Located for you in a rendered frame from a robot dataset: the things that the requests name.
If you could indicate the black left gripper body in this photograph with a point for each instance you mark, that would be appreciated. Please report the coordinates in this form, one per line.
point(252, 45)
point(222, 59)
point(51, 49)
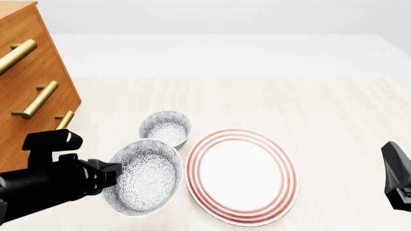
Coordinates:
point(84, 179)

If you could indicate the wooden cabinet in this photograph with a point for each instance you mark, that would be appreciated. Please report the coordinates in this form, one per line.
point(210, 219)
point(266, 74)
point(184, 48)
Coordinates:
point(38, 72)

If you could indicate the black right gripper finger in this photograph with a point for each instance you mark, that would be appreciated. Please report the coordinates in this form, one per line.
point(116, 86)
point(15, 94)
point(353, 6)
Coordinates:
point(396, 166)

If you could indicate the white plate with red rings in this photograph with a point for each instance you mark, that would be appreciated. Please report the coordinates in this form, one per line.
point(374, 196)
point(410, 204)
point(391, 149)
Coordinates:
point(241, 178)

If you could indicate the small grey patterned bowl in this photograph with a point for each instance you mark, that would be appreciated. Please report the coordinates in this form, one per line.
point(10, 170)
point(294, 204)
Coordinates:
point(167, 130)

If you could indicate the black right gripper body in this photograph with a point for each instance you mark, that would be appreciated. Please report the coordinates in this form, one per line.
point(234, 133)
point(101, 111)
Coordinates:
point(401, 198)

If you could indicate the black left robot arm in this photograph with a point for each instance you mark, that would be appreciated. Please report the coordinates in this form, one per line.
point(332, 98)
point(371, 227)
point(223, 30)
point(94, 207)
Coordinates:
point(29, 187)

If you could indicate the large grey patterned bowl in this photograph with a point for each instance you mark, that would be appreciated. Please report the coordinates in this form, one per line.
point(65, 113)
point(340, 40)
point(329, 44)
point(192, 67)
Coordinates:
point(147, 178)

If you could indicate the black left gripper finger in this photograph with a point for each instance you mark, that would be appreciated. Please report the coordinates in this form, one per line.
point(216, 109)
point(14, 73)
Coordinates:
point(107, 172)

